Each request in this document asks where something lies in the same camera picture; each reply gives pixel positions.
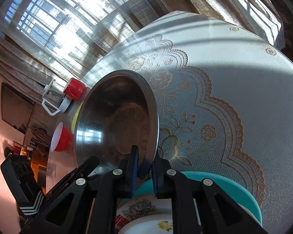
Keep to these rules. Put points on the yellow plastic bowl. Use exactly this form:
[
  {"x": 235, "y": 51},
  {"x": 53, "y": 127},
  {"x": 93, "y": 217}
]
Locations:
[{"x": 75, "y": 121}]

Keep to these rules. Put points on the red plastic bowl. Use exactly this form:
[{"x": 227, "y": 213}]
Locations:
[{"x": 63, "y": 139}]

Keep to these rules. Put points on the glass electric kettle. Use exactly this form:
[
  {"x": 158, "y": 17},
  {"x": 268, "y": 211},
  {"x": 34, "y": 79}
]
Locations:
[{"x": 63, "y": 102}]

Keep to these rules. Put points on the sheer white curtain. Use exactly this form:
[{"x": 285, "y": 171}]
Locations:
[{"x": 75, "y": 17}]

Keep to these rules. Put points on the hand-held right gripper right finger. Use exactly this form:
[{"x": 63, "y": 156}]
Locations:
[{"x": 157, "y": 178}]

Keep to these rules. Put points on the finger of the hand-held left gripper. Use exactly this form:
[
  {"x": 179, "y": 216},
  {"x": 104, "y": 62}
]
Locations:
[{"x": 85, "y": 167}]

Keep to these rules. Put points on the teal plastic plate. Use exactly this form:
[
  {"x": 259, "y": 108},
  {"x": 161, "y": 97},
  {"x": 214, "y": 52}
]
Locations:
[{"x": 234, "y": 192}]

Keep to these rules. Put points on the wall-mounted television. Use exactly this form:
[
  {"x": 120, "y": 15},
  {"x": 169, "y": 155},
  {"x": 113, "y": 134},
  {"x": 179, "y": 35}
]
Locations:
[{"x": 15, "y": 107}]

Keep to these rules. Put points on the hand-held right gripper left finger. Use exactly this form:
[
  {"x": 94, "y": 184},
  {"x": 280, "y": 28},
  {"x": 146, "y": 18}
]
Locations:
[{"x": 134, "y": 168}]

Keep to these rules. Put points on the stainless steel bowl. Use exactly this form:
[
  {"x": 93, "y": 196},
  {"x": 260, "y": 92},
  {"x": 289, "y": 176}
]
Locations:
[{"x": 112, "y": 117}]

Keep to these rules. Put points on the red mug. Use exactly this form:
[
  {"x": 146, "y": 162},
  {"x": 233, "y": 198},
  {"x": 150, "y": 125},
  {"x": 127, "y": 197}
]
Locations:
[{"x": 74, "y": 89}]

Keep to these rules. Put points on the small white floral plate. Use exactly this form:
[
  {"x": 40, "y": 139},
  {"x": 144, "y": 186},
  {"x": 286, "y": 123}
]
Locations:
[{"x": 166, "y": 225}]

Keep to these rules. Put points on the large white patterned plate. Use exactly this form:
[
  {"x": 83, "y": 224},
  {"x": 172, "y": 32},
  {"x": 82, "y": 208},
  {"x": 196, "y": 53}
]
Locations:
[{"x": 136, "y": 207}]

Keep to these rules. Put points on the beige velvet curtain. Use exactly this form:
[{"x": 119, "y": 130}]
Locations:
[
  {"x": 234, "y": 4},
  {"x": 19, "y": 73}
]

